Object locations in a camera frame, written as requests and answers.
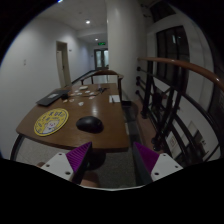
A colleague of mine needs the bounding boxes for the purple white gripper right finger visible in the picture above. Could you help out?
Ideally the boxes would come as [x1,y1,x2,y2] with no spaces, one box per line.
[133,142,182,183]

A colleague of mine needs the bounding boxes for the wooden stair handrail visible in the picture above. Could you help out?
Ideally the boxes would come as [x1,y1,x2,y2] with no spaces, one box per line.
[138,57,224,92]

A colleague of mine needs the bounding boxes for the black metal railing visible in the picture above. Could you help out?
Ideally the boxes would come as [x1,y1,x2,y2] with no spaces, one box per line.
[136,61,224,167]

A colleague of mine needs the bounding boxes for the brown wooden table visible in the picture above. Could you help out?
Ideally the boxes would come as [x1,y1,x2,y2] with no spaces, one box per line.
[16,83,129,153]

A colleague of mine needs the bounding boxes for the round yellow mouse pad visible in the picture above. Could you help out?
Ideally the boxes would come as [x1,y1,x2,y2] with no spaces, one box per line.
[34,108,69,137]

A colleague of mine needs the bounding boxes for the white door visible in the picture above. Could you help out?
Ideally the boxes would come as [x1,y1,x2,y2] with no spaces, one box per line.
[56,41,71,87]

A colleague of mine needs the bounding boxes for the glass double door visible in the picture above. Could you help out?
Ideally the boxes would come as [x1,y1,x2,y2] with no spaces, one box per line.
[94,49,109,70]

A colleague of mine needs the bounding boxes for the white notepad with pen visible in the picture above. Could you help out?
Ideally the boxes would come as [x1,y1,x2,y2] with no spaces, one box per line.
[109,95,120,103]

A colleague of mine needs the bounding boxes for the black computer mouse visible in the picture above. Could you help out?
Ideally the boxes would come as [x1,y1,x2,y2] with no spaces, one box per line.
[76,116,103,133]

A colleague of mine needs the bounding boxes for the green exit sign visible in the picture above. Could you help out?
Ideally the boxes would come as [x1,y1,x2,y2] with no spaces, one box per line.
[98,42,106,46]

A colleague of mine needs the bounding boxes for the black laptop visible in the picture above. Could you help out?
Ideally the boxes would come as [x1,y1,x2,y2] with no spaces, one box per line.
[37,90,68,106]

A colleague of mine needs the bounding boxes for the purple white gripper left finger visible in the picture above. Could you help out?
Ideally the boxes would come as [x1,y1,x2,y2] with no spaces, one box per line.
[42,142,92,183]

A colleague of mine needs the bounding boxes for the dark framed window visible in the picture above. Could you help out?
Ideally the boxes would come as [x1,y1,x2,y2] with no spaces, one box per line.
[156,26,190,86]

